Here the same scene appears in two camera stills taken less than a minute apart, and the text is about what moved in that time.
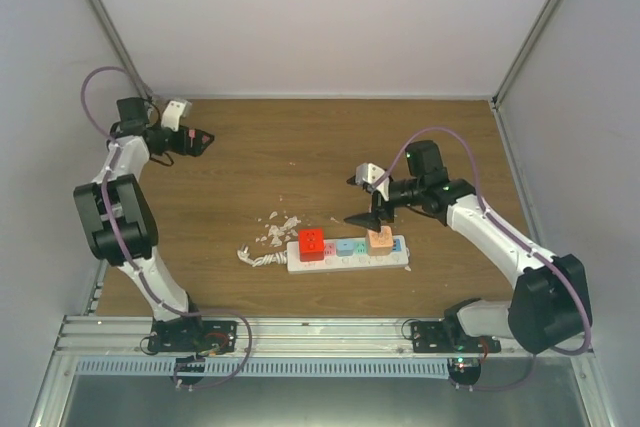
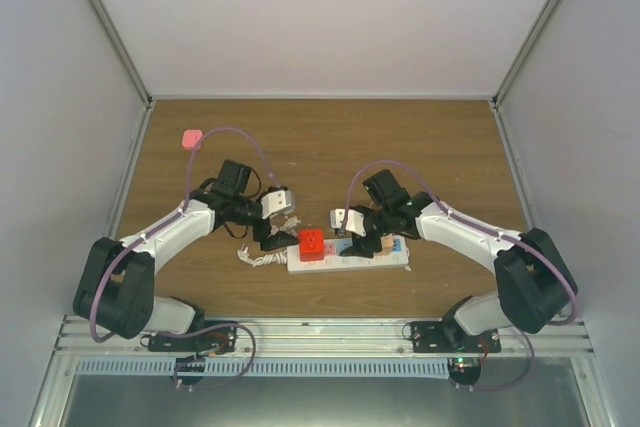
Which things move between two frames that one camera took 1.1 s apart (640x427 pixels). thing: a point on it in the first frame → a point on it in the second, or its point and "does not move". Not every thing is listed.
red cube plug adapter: (311, 244) does not move
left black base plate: (193, 336) does not move
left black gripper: (196, 149) → (273, 241)
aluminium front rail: (284, 338) does not move
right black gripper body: (379, 207) → (374, 245)
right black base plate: (434, 337) does not move
